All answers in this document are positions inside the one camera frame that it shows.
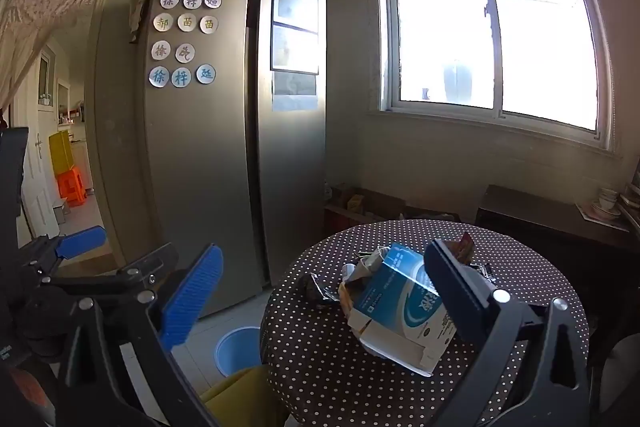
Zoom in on blue white cardboard box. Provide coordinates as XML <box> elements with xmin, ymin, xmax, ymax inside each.
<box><xmin>338</xmin><ymin>244</ymin><xmax>457</xmax><ymax>377</ymax></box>

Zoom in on light blue trash bin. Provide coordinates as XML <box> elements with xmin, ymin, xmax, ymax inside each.
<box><xmin>214</xmin><ymin>326</ymin><xmax>262</xmax><ymax>377</ymax></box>

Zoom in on red snack wrapper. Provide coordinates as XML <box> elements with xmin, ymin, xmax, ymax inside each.
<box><xmin>452</xmin><ymin>232</ymin><xmax>475</xmax><ymax>265</ymax></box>

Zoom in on orange plastic stool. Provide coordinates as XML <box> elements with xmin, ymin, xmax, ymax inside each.
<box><xmin>56</xmin><ymin>166</ymin><xmax>87</xmax><ymax>207</ymax></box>

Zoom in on yellow plastic crate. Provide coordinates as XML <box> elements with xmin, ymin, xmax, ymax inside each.
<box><xmin>49</xmin><ymin>130</ymin><xmax>75</xmax><ymax>176</ymax></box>

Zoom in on dark wooden side cabinet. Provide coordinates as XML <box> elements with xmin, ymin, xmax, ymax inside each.
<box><xmin>475</xmin><ymin>185</ymin><xmax>639</xmax><ymax>289</ymax></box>

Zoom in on crumpled silver black wrapper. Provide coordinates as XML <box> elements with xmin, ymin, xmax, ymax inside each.
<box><xmin>297</xmin><ymin>273</ymin><xmax>340</xmax><ymax>306</ymax></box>

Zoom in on brown polka dot tablecloth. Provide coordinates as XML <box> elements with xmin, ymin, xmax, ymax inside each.
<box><xmin>260</xmin><ymin>219</ymin><xmax>588</xmax><ymax>426</ymax></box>

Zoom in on open brown cardboard box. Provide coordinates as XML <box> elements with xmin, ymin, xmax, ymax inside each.
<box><xmin>330</xmin><ymin>183</ymin><xmax>406</xmax><ymax>219</ymax></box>

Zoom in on red cardboard gift box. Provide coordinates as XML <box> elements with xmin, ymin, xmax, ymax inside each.
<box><xmin>323</xmin><ymin>205</ymin><xmax>383</xmax><ymax>236</ymax></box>

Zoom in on stacked white bowls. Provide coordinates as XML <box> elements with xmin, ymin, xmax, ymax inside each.
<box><xmin>592</xmin><ymin>187</ymin><xmax>618</xmax><ymax>215</ymax></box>

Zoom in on silver side-by-side refrigerator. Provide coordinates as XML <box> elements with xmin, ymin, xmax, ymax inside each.
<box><xmin>84</xmin><ymin>0</ymin><xmax>329</xmax><ymax>320</ymax></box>

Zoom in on lace door curtain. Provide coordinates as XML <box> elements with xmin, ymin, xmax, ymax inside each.
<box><xmin>1</xmin><ymin>0</ymin><xmax>104</xmax><ymax>112</ymax></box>

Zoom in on white framed window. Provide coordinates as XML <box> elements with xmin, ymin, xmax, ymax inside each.
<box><xmin>375</xmin><ymin>0</ymin><xmax>615</xmax><ymax>150</ymax></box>

